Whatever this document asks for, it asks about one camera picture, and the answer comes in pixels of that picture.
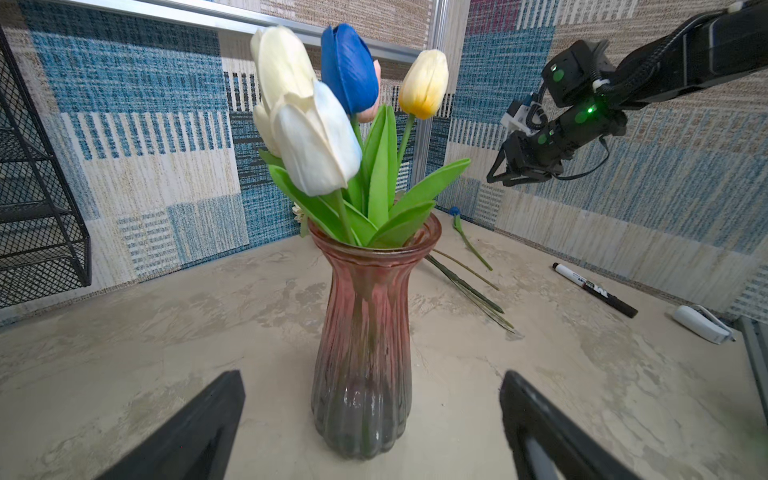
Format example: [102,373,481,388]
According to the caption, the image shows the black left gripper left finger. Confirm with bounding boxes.
[99,370,246,479]

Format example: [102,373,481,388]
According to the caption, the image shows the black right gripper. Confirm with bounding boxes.
[486,101,628,186]

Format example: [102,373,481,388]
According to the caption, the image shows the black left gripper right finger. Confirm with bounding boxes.
[499,370,638,479]

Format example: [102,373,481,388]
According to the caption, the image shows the yellow tulip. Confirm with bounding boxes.
[398,49,449,164]

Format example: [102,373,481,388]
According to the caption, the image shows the pink ribbed glass vase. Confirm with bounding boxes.
[310,215,442,459]

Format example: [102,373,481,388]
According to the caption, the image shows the cream white tulip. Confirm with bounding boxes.
[250,26,317,157]

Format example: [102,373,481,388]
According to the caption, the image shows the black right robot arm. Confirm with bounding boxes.
[486,1,767,187]

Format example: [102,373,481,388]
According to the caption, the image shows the black whiteboard marker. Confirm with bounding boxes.
[552,262,638,318]

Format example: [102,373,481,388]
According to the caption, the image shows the white stapler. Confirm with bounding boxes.
[672,305,735,345]

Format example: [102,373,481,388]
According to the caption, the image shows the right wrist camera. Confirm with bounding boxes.
[500,94,547,136]

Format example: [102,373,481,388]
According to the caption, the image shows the black wire mesh shelf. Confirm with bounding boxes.
[1,37,92,308]

